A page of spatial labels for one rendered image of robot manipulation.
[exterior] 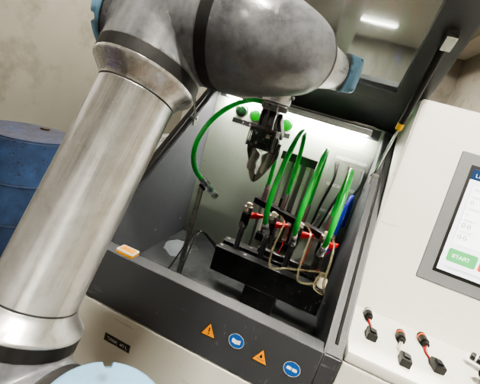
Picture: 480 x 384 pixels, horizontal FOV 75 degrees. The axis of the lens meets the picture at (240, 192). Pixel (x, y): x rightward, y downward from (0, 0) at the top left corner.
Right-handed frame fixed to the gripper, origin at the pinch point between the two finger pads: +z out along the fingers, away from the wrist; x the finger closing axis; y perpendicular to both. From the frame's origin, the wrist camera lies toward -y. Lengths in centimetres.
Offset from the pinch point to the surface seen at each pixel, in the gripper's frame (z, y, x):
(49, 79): 7, -140, -239
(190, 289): 27.0, 21.6, -2.1
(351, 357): 25.0, 21.7, 36.2
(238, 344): 34.7, 21.8, 13.2
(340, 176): -4.4, -31.9, 22.6
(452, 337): 22, -1, 61
